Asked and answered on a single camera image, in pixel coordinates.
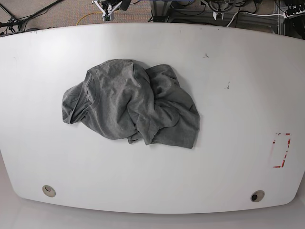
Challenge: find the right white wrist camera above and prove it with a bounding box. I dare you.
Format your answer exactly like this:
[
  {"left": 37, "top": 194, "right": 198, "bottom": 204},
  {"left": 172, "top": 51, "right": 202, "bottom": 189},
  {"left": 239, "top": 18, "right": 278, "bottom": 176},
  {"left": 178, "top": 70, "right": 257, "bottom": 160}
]
[{"left": 91, "top": 0, "right": 122, "bottom": 22}]

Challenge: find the aluminium frame stand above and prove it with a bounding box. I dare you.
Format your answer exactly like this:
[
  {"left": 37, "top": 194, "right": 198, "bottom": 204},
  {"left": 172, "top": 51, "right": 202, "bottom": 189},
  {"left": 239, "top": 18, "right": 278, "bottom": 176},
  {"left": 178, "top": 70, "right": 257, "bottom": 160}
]
[{"left": 150, "top": 0, "right": 285, "bottom": 27}]

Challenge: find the yellow cable on floor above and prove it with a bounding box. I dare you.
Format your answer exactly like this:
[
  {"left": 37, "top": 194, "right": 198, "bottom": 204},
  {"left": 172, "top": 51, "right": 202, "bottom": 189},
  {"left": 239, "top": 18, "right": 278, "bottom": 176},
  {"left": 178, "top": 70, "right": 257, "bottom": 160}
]
[{"left": 76, "top": 12, "right": 102, "bottom": 25}]

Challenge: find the grey T-shirt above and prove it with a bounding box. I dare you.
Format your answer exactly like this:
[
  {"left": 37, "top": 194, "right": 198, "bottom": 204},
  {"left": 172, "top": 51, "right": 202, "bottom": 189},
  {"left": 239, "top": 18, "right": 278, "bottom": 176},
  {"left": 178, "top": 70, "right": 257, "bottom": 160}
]
[{"left": 62, "top": 59, "right": 200, "bottom": 149}]

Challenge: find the left table cable grommet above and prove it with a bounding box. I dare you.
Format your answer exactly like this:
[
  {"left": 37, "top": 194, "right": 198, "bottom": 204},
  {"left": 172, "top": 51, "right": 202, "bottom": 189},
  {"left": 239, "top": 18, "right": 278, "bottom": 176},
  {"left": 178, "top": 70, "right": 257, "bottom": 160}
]
[{"left": 42, "top": 185, "right": 56, "bottom": 198}]

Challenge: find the right table cable grommet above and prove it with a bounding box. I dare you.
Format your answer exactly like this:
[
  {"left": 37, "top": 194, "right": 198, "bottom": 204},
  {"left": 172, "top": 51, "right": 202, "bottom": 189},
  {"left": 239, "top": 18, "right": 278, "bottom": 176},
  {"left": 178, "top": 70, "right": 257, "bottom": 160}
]
[{"left": 250, "top": 190, "right": 265, "bottom": 203}]

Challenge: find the table cable grommet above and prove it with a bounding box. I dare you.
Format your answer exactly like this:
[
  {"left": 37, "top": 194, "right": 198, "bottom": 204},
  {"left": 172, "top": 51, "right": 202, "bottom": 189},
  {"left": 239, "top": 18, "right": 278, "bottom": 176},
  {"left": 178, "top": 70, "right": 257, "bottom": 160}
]
[
  {"left": 250, "top": 190, "right": 265, "bottom": 203},
  {"left": 42, "top": 185, "right": 56, "bottom": 198}
]

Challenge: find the white power strip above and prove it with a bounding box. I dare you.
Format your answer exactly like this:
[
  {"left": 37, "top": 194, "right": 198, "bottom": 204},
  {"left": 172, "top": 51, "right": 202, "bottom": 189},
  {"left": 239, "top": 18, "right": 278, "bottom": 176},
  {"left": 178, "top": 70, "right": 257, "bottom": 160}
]
[{"left": 284, "top": 7, "right": 305, "bottom": 19}]

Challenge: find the red tape rectangle marking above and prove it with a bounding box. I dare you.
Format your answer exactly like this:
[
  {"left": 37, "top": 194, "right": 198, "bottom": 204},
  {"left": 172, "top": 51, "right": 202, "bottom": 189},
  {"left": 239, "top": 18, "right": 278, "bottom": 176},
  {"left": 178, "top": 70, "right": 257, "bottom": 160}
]
[{"left": 270, "top": 133, "right": 291, "bottom": 168}]

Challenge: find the black tripod stand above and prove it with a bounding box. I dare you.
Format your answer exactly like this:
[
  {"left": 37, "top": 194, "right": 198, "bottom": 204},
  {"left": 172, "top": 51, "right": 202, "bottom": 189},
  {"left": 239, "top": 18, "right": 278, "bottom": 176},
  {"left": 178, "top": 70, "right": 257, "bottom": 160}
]
[{"left": 0, "top": 0, "right": 63, "bottom": 36}]

